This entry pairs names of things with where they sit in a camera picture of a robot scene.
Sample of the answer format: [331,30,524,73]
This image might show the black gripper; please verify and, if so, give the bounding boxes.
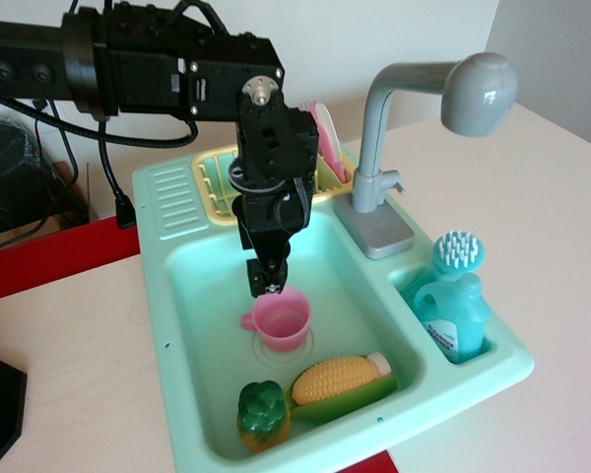
[230,76,318,298]

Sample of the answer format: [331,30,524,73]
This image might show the pink plastic cup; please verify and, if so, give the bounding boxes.
[239,287,312,353]

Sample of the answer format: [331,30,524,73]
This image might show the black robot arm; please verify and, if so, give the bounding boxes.
[0,1,318,297]

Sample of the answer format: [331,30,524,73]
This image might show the yellow drying rack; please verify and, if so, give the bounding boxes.
[191,145,356,226]

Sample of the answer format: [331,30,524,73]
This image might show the mint green toy sink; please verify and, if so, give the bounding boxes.
[133,155,534,472]

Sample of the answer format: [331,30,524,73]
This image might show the toy corn cob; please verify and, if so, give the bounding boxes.
[285,353,398,424]

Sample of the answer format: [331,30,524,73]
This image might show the pink plastic plate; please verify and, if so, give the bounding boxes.
[298,101,348,184]

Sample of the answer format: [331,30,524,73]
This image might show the toy pineapple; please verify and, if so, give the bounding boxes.
[236,380,292,453]

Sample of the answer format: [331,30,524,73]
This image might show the red board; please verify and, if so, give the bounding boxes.
[0,218,140,299]

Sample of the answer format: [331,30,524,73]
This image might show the teal dish brush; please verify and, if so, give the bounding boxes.
[432,230,486,277]

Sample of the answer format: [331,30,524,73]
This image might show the teal cleanser bottle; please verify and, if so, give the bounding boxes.
[412,273,491,365]

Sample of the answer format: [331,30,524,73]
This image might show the black bag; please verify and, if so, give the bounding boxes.
[0,119,53,234]

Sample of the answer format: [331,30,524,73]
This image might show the grey toy faucet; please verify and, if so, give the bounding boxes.
[335,52,519,260]

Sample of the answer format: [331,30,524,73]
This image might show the black cable with plug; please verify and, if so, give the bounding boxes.
[0,90,199,230]

